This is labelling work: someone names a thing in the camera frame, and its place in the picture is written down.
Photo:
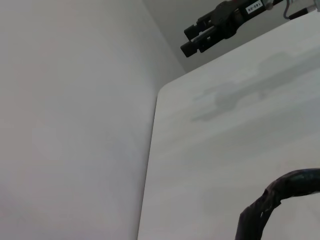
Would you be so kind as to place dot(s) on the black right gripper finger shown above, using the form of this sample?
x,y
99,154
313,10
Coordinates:
x,y
192,30
191,49

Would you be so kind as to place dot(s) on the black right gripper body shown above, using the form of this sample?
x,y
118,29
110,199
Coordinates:
x,y
232,17

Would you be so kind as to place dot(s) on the silver round connector plug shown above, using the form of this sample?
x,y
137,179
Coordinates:
x,y
271,3

